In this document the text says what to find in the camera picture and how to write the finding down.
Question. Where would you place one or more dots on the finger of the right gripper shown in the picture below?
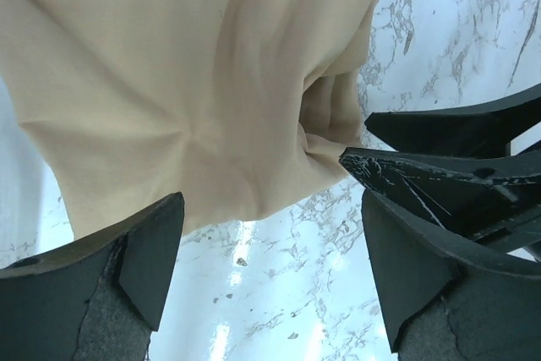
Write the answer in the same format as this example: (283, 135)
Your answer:
(494, 202)
(479, 131)

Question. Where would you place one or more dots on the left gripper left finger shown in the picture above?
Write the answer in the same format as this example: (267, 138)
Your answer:
(97, 298)

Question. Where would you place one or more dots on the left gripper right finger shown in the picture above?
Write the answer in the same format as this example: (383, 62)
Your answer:
(443, 297)

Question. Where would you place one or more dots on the beige t shirt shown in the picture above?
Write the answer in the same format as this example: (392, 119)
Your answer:
(243, 106)

